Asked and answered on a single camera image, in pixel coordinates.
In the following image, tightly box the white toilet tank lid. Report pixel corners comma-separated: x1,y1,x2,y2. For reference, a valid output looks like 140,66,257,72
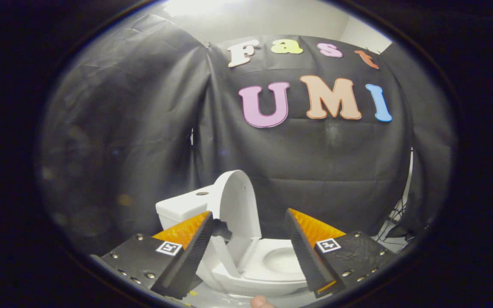
156,185,215,216

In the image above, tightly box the white ceramic toilet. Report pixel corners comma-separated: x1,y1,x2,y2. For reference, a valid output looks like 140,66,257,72
156,185,309,296

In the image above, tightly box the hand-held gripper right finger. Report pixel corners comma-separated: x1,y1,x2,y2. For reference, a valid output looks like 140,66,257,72
284,208,397,299

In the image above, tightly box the black backdrop cloth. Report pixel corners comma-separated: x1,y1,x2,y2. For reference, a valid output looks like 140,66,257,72
37,13,459,257

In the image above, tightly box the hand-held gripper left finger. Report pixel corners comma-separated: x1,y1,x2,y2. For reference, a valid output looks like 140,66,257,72
90,210,215,300

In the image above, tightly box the white toilet seat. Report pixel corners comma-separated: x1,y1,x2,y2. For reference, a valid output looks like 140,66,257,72
212,238,309,285

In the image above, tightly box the black tripod stand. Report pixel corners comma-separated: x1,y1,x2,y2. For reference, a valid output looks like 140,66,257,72
390,150,414,227

